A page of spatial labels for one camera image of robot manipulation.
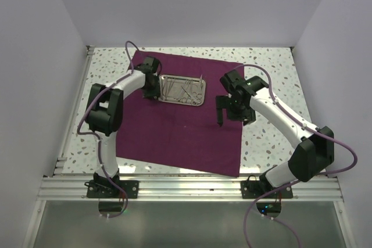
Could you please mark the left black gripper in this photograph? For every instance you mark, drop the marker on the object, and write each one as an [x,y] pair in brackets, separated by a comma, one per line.
[156,92]

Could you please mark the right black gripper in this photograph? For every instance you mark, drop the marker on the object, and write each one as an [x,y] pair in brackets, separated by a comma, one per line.
[247,116]

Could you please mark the steel scissors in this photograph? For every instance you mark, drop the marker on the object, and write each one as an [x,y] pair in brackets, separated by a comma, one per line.
[189,95]
[200,84]

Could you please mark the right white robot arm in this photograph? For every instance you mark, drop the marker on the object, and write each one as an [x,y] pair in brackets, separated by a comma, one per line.
[313,146]

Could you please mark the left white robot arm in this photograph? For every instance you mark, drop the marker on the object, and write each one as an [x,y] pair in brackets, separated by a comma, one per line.
[104,116]

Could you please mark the steel scissors in tray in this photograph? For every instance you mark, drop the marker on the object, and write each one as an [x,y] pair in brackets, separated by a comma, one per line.
[189,95]

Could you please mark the steel tweezers in tray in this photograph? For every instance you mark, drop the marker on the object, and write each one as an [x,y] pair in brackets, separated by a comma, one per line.
[167,86]

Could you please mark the steel instrument tray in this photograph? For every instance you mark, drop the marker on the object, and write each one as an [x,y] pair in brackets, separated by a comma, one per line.
[170,98]

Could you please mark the steel forceps in tray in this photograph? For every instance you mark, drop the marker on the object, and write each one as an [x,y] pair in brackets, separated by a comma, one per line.
[179,84]

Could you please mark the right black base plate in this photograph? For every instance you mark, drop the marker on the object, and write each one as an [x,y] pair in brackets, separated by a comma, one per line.
[253,187]

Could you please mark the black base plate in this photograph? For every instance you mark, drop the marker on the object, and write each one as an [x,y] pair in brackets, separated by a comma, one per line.
[107,191]
[253,187]

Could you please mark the aluminium front rail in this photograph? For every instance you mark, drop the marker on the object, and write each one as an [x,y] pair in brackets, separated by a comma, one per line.
[189,188]

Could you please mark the aluminium rail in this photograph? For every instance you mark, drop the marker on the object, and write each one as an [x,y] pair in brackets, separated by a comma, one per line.
[189,188]
[60,157]

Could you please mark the aluminium left rail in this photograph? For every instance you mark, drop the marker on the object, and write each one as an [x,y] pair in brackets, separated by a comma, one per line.
[60,157]

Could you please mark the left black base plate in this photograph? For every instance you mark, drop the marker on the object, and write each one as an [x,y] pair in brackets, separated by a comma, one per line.
[107,191]

